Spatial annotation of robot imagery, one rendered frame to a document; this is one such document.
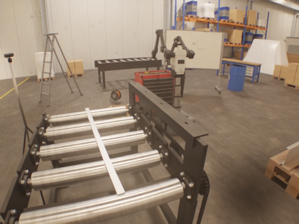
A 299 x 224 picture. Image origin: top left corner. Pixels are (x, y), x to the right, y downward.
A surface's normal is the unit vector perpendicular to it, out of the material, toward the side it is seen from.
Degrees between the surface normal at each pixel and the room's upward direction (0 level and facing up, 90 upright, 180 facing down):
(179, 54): 90
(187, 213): 90
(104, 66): 90
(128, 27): 90
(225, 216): 0
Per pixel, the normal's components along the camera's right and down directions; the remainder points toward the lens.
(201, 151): -0.94, 0.14
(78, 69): 0.35, 0.36
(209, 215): 0.00, -0.92
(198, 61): -0.07, 0.38
